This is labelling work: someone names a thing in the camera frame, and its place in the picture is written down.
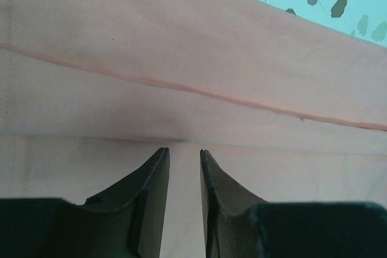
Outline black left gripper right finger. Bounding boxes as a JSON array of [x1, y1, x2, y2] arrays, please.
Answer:
[[200, 150, 386, 257]]

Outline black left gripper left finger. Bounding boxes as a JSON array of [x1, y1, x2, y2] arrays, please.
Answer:
[[1, 147, 170, 257]]

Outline salmon pink t shirt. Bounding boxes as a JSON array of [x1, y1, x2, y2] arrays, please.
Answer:
[[1, 0, 386, 257]]

